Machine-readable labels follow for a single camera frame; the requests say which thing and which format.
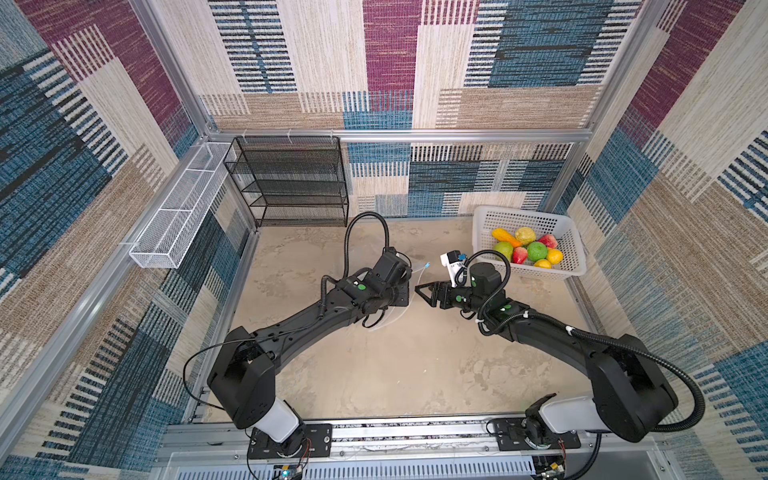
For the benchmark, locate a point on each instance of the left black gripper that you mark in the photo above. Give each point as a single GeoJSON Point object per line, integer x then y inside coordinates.
{"type": "Point", "coordinates": [402, 299]}

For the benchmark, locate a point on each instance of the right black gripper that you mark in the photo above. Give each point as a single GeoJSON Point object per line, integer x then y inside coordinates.
{"type": "Point", "coordinates": [436, 287]}

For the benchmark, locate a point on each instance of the green apple toy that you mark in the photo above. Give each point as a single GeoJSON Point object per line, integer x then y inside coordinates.
{"type": "Point", "coordinates": [504, 248]}

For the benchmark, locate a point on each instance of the orange carrot toy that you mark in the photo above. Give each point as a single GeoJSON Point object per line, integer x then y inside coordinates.
{"type": "Point", "coordinates": [501, 235]}

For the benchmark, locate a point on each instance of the red strawberry toy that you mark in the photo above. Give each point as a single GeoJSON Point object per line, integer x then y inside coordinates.
{"type": "Point", "coordinates": [520, 255]}

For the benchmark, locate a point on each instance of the dark green lime toy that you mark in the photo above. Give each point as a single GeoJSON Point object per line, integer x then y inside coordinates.
{"type": "Point", "coordinates": [537, 251]}

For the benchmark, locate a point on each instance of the white plastic basket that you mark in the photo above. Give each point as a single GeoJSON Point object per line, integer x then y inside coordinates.
{"type": "Point", "coordinates": [488, 218]}

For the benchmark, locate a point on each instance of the clear zip top bag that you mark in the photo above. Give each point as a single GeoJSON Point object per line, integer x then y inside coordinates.
{"type": "Point", "coordinates": [391, 314]}

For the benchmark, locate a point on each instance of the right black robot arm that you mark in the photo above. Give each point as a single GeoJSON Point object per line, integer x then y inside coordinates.
{"type": "Point", "coordinates": [634, 392]}

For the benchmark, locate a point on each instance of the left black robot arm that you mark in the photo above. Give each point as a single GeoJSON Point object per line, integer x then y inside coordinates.
{"type": "Point", "coordinates": [243, 375]}

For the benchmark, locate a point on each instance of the yellow lemon toy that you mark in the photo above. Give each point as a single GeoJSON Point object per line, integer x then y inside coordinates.
{"type": "Point", "coordinates": [554, 256]}

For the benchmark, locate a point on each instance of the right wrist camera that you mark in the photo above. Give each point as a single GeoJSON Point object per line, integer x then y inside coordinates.
{"type": "Point", "coordinates": [454, 262]}

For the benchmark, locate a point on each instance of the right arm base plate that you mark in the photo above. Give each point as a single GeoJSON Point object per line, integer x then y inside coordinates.
{"type": "Point", "coordinates": [521, 434]}

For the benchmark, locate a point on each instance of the black wire shelf rack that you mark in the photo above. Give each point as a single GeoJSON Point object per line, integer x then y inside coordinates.
{"type": "Point", "coordinates": [290, 181]}

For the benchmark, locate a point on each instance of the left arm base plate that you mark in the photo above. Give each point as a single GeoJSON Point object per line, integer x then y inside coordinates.
{"type": "Point", "coordinates": [309, 440]}

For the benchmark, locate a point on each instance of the white wire mesh tray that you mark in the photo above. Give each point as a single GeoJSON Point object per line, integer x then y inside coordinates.
{"type": "Point", "coordinates": [165, 241]}

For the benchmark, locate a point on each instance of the aluminium rail frame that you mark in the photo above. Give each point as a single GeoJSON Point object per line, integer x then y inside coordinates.
{"type": "Point", "coordinates": [484, 446]}

